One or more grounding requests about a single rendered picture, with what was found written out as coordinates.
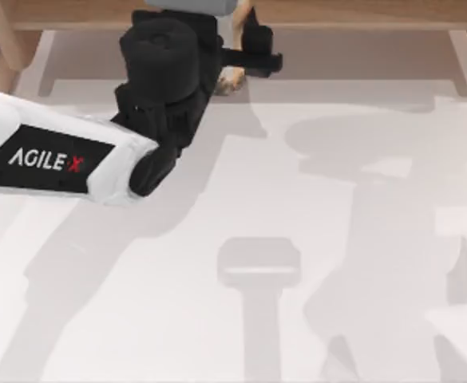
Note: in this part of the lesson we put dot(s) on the brown bread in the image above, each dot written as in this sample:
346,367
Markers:
228,83

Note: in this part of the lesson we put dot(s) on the pale grey rounded box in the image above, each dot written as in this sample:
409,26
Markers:
189,6

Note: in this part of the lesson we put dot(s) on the pale wooden post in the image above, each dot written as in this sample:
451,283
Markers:
7,44

